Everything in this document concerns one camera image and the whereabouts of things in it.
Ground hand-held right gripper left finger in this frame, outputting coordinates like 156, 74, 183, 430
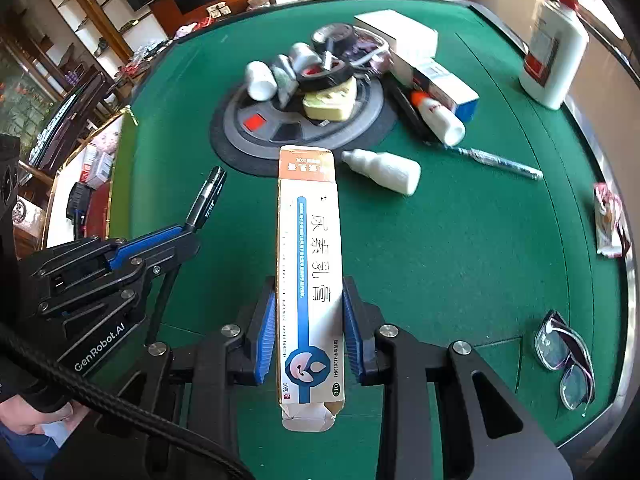
45, 279, 278, 480

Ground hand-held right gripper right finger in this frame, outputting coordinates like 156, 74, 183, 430
341, 277, 572, 480

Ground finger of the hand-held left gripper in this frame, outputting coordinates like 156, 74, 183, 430
35, 235, 202, 319
22, 225, 199, 282

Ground black marker pen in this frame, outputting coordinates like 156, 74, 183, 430
185, 165, 228, 233

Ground gold-rimmed cardboard box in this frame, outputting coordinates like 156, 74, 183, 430
42, 105, 136, 256

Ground cream orange ointment box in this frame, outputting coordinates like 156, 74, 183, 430
276, 145, 346, 433

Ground clear printed pencil case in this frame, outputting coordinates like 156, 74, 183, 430
345, 25, 396, 73

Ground white cardboard box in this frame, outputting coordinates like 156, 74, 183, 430
354, 9, 440, 58

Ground person's left hand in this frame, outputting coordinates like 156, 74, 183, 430
0, 400, 88, 441

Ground blue denim trousers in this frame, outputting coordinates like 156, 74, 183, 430
0, 425, 61, 480

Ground round table control panel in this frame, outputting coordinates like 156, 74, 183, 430
209, 72, 400, 177

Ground mahjong table with tiles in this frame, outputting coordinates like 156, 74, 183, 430
27, 70, 121, 171

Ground white dropper bottle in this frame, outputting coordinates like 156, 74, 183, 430
341, 149, 422, 196

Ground small white pill bottle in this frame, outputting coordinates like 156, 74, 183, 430
245, 60, 277, 102

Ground floral painted screen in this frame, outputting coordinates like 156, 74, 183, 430
0, 50, 56, 131

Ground purple framed eyeglasses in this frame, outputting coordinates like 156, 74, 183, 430
534, 310, 596, 411

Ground blue white pen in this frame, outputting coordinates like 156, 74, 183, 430
447, 145, 544, 182

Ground black oblong object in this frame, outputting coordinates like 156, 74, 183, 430
384, 80, 443, 147

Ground white bottle orange cap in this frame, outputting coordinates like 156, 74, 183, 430
410, 89, 467, 146

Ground wooden display shelf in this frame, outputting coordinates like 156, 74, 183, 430
20, 0, 166, 86

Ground black tape roll red core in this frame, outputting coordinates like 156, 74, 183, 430
295, 57, 353, 93

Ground blue white small box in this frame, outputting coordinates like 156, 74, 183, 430
390, 55, 480, 122

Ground red white snack packet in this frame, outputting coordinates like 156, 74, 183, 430
592, 182, 632, 259

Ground large white bottle red cap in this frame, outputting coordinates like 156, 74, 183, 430
518, 0, 591, 111

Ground black braided cable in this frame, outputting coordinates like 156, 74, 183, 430
0, 320, 256, 480

